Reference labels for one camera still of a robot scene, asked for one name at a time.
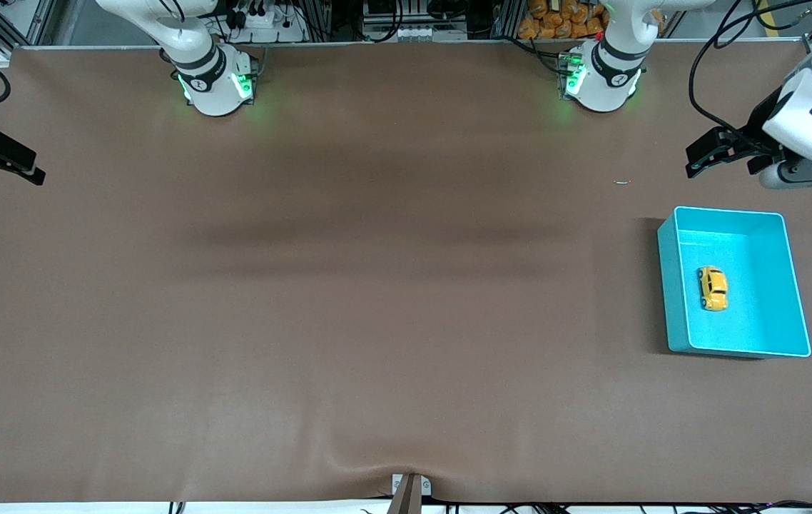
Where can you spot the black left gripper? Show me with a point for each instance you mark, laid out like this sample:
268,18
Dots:
760,121

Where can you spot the yellow beetle toy car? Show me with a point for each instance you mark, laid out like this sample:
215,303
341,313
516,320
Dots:
713,289

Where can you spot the grey equipment rack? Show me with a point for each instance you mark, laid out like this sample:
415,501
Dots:
413,32

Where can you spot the brown table mat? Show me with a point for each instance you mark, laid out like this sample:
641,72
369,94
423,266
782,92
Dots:
377,357

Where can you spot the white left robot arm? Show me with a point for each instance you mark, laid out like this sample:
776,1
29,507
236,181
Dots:
609,78

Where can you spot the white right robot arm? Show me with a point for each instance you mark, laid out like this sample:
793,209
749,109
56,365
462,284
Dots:
213,86

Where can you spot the teal plastic bin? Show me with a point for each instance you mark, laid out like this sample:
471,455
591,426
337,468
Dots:
763,300

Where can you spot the white power strip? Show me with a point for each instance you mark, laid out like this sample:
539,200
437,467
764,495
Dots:
256,20

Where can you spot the silver aluminium frame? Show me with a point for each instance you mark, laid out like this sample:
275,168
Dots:
42,21

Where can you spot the orange stuffed toys pile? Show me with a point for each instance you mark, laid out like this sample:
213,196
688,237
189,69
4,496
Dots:
556,25

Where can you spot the metal mat clamp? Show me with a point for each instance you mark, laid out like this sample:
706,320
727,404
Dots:
409,492

